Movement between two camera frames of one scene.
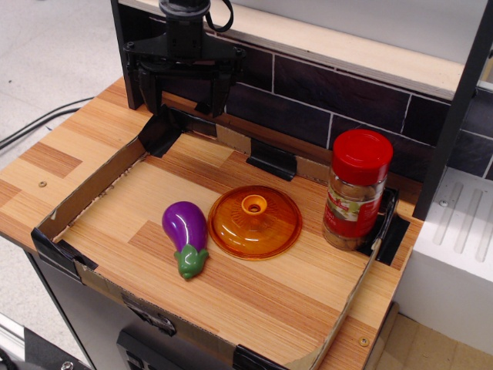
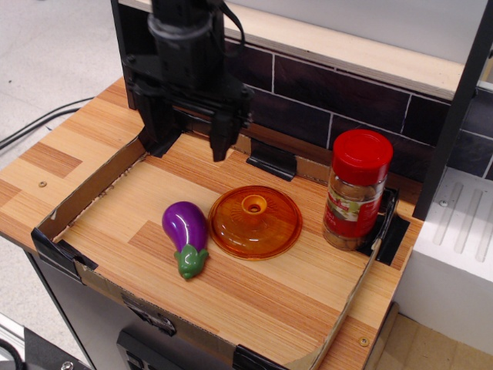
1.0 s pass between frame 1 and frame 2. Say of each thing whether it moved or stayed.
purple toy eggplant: stayed
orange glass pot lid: stayed
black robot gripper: moved
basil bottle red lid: stayed
